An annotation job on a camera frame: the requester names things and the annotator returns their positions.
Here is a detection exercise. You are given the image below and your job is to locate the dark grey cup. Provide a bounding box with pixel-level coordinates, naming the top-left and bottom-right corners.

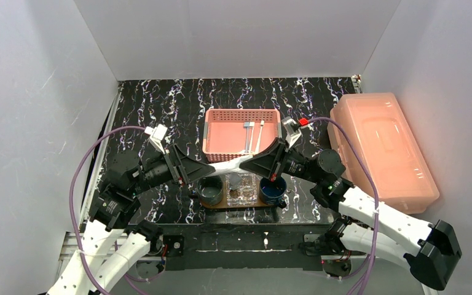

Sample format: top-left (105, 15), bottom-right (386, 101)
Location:
top-left (189, 176), bottom-right (223, 206)

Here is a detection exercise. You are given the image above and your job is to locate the oval wooden tray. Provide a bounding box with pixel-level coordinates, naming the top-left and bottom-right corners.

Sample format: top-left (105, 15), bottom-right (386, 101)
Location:
top-left (199, 197), bottom-right (277, 210)

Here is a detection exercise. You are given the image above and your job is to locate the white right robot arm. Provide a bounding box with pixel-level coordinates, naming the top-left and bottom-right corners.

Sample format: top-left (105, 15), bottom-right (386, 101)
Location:
top-left (238, 138), bottom-right (462, 291)

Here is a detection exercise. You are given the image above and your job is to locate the clear plastic dimpled tray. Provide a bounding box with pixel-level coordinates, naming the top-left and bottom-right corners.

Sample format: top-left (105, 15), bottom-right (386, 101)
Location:
top-left (225, 173), bottom-right (258, 204)

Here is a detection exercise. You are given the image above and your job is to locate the white handled toothbrush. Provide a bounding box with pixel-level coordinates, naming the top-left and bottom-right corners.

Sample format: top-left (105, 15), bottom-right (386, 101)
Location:
top-left (254, 120), bottom-right (265, 154)

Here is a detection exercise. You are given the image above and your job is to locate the clear handled toothbrush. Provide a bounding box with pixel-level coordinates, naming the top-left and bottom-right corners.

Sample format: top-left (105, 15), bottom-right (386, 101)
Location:
top-left (244, 122), bottom-right (255, 154)

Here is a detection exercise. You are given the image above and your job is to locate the large pink storage box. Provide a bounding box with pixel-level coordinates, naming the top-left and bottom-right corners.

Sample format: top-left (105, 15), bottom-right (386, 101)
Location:
top-left (327, 93), bottom-right (439, 214)

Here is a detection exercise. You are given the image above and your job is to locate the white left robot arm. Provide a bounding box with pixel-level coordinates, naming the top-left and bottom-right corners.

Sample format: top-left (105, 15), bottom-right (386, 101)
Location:
top-left (48, 146), bottom-right (216, 294)

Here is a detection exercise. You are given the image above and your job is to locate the pink perforated plastic basket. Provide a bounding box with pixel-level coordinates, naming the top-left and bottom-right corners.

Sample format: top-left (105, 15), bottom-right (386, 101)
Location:
top-left (202, 109), bottom-right (282, 163)

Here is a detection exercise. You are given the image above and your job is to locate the dark blue cup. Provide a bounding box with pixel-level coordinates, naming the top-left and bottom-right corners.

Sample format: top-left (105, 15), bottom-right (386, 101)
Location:
top-left (259, 177), bottom-right (287, 208)

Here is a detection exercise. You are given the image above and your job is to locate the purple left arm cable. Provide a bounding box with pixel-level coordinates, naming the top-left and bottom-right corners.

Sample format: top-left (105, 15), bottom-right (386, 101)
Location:
top-left (69, 125), bottom-right (155, 295)

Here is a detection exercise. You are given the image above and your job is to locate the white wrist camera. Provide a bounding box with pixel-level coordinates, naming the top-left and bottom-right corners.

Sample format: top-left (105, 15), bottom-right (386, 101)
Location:
top-left (144, 124), bottom-right (168, 154)
top-left (281, 117), bottom-right (309, 149)

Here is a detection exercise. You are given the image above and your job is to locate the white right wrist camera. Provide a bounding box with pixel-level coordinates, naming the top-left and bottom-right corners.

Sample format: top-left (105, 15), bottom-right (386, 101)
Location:
top-left (281, 117), bottom-right (309, 149)

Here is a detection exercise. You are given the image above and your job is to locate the red capped toothpaste tube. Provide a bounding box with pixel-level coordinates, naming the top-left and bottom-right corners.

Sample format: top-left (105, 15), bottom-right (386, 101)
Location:
top-left (209, 155), bottom-right (251, 176)

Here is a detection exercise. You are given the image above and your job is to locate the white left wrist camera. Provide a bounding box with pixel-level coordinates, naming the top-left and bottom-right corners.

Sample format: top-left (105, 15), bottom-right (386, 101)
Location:
top-left (144, 124), bottom-right (168, 154)

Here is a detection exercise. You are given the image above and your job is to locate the white toothpaste tube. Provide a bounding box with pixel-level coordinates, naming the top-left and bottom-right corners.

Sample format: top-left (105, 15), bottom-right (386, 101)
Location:
top-left (228, 173), bottom-right (243, 191)

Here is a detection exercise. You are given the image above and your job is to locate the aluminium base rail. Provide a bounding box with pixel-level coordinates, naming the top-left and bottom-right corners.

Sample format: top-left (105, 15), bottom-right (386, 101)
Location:
top-left (52, 232), bottom-right (139, 295)

